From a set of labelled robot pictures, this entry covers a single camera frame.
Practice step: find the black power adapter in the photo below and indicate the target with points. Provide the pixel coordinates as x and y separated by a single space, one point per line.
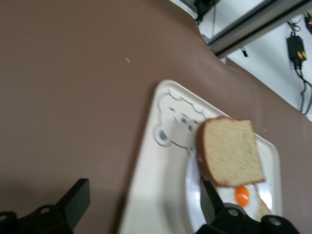
296 48

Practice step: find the round white plate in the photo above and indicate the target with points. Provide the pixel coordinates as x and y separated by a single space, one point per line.
192 195

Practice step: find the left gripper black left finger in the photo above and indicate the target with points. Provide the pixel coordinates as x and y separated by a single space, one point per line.
61 217

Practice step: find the black floor device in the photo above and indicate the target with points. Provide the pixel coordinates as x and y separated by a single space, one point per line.
204 5

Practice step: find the toy fried egg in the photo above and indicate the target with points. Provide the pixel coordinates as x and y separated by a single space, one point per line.
243 196

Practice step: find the plain brown bread slice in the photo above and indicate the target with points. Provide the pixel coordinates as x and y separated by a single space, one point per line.
231 151

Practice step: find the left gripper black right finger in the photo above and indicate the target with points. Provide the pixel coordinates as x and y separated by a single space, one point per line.
219 219

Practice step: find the aluminium frame beam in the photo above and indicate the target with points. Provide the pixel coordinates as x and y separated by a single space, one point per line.
243 34

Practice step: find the white bear print tray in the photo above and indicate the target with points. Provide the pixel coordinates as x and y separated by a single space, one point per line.
156 182

